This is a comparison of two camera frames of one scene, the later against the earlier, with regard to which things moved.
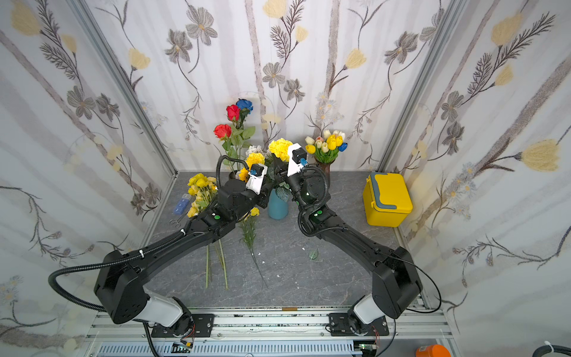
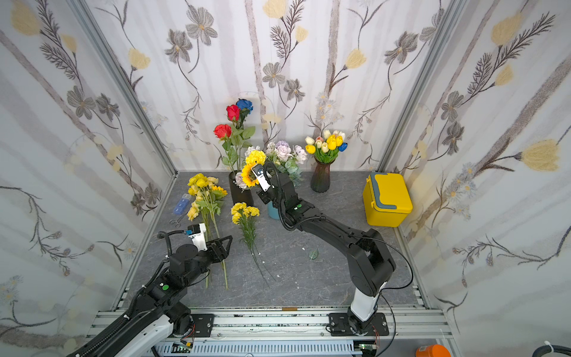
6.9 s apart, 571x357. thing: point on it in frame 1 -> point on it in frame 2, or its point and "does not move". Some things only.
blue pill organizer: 182,204 does not move
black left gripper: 264,195 -> 218,247
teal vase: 277,208 does not move
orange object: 435,350 does not move
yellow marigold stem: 280,147 -> 241,213
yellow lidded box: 386,199 does not move
